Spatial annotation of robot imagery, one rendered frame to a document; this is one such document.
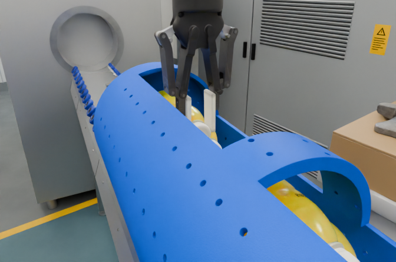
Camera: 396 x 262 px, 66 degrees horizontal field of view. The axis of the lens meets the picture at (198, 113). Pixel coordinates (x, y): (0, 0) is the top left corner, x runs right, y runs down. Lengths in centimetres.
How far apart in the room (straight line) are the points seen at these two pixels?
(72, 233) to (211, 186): 186
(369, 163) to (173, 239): 50
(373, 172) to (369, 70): 116
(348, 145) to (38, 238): 186
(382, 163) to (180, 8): 49
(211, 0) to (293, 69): 169
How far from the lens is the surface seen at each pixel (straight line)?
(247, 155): 32
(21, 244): 219
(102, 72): 188
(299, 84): 209
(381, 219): 77
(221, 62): 51
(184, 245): 30
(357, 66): 187
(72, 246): 205
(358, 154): 72
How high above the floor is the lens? 139
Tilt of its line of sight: 23 degrees down
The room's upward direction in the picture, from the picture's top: straight up
